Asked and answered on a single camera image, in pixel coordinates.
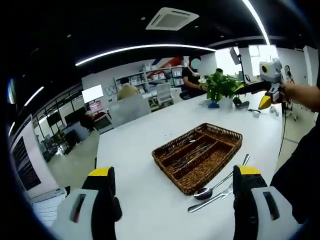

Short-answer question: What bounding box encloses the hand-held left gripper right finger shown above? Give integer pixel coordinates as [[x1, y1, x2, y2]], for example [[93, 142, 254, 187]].
[[232, 164, 305, 240]]

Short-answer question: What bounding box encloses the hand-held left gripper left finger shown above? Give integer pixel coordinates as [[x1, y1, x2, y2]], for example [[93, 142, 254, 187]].
[[51, 166, 123, 240]]

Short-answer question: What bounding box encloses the silver knife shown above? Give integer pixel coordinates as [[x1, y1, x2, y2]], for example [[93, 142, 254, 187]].
[[187, 183, 235, 214]]

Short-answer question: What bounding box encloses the wicker utensil storage basket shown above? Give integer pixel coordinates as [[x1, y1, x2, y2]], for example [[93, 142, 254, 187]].
[[151, 122, 244, 197]]

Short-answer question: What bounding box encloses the white storage shelving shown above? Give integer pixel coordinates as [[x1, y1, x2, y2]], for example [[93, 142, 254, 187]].
[[142, 59, 186, 88]]

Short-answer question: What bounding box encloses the person's right hand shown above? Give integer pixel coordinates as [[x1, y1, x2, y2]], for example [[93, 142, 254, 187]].
[[271, 81, 297, 105]]

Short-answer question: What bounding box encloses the small white device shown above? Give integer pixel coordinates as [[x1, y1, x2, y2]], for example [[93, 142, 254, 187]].
[[268, 104, 280, 117]]

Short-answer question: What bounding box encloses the black curved object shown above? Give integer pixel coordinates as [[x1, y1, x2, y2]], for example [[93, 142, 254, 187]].
[[232, 97, 251, 109]]

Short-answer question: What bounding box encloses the white swivel chair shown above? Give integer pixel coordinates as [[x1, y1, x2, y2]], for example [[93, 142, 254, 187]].
[[284, 99, 300, 122]]

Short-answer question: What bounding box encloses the white plant pot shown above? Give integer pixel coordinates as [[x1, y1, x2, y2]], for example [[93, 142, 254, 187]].
[[221, 96, 235, 109]]

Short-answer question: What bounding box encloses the green leafy plant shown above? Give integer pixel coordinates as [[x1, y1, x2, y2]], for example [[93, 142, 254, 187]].
[[203, 69, 245, 101]]

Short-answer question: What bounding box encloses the studio light on stand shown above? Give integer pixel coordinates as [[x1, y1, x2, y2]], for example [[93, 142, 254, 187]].
[[229, 46, 247, 82]]

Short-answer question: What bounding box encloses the bright ceiling light strip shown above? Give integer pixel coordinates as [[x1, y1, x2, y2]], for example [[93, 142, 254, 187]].
[[242, 0, 271, 46]]

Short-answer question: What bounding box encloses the person in dark clothes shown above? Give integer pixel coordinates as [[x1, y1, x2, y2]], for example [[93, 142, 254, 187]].
[[269, 124, 320, 225]]

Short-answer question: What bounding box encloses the translucent desk partition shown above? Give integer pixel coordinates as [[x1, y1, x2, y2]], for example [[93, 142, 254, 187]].
[[107, 94, 152, 129]]

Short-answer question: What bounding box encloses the monitor on stand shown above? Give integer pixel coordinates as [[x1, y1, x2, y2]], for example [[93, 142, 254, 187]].
[[9, 113, 42, 193]]

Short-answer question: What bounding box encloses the white office chair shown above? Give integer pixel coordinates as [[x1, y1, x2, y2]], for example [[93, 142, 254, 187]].
[[156, 82, 174, 104]]

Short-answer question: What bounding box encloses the white display screen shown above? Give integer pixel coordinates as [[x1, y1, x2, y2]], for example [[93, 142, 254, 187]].
[[81, 84, 104, 104]]

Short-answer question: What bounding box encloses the ceiling air conditioner vent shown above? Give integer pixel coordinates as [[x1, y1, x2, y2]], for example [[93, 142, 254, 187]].
[[145, 6, 200, 31]]

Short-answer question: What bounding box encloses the long curved ceiling light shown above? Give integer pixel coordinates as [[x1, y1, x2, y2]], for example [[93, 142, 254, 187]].
[[75, 44, 217, 67]]

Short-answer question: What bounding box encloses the short ceiling light strip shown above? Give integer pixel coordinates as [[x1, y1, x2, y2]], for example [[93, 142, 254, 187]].
[[24, 86, 45, 107]]

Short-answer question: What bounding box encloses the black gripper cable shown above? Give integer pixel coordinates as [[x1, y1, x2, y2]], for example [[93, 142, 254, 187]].
[[276, 102, 287, 161]]

